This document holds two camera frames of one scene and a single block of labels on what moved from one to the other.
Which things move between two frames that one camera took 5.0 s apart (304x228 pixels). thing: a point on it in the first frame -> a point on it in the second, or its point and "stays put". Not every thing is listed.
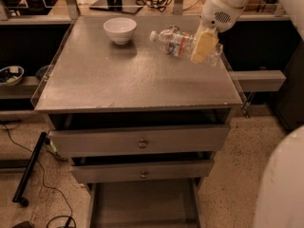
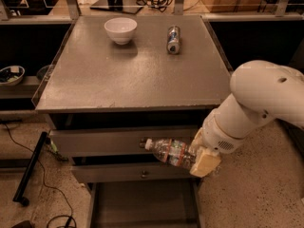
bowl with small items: (10, 75) stays put
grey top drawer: (137, 141) stays put
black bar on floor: (18, 198) stays put
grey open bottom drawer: (160, 203) stays put
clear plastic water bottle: (178, 43) -> (173, 151)
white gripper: (216, 13) -> (218, 138)
